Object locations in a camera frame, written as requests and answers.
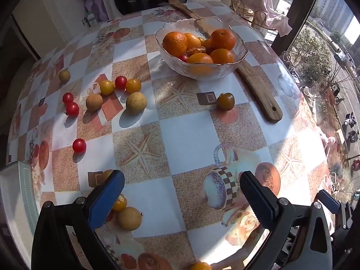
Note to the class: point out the yellow cherry tomato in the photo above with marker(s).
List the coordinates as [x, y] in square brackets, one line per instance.
[120, 202]
[133, 85]
[107, 87]
[200, 266]

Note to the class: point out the red cherry tomato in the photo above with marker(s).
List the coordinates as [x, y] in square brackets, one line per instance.
[72, 109]
[79, 145]
[183, 58]
[67, 98]
[121, 82]

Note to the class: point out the white shallow tray box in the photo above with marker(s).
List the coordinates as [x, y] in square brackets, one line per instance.
[14, 191]

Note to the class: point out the large orange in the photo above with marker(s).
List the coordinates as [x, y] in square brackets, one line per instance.
[175, 44]
[222, 55]
[193, 40]
[200, 59]
[222, 39]

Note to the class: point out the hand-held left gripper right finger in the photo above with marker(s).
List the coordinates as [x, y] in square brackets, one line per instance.
[258, 199]

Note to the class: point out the checkered printed tablecloth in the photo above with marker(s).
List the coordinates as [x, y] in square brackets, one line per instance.
[191, 135]

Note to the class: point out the clear glass bowl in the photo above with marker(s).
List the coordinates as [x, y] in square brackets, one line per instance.
[205, 71]

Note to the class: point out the purple detergent bottle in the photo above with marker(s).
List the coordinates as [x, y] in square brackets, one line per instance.
[90, 4]
[100, 5]

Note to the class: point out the small kumquat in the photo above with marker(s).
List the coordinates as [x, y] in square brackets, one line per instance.
[207, 44]

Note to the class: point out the small brown longan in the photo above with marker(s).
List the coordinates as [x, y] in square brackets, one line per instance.
[64, 76]

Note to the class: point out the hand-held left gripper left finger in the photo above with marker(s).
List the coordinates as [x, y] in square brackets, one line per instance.
[105, 199]

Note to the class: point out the dark window frame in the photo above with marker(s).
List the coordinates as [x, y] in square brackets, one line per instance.
[298, 14]

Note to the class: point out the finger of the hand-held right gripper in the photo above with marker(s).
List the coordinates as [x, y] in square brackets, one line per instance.
[330, 202]

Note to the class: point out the long wooden board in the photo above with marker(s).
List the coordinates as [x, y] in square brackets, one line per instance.
[258, 92]

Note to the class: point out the white bottle green label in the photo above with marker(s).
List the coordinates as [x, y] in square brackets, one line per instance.
[91, 19]

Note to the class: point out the dark amber tomato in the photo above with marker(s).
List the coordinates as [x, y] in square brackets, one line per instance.
[225, 101]

